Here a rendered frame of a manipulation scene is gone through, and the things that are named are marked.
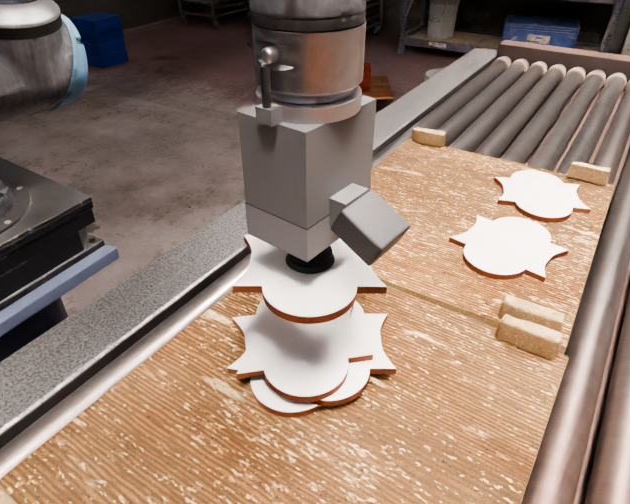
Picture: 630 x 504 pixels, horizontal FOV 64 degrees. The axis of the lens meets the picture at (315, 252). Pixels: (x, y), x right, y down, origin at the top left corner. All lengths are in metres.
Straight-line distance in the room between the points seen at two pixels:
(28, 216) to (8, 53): 0.21
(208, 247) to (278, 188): 0.35
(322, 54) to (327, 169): 0.08
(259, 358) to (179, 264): 0.25
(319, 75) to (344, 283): 0.17
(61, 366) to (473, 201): 0.58
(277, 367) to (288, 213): 0.16
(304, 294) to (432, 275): 0.25
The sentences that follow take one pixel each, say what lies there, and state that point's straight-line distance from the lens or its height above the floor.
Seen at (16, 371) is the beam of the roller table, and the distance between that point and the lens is 0.61.
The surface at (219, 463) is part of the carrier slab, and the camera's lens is 0.45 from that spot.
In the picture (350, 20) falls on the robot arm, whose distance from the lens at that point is 0.34.
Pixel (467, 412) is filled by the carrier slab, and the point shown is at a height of 0.94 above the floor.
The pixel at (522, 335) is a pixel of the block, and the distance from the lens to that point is 0.55.
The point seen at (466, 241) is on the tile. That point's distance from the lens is 0.68.
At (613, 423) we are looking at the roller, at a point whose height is 0.91.
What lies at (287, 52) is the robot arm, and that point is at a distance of 0.34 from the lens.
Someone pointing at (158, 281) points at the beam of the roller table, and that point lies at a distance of 0.66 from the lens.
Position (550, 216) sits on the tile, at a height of 0.94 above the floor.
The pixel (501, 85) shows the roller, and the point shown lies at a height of 0.91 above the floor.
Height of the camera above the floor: 1.31
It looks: 36 degrees down
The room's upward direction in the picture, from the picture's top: straight up
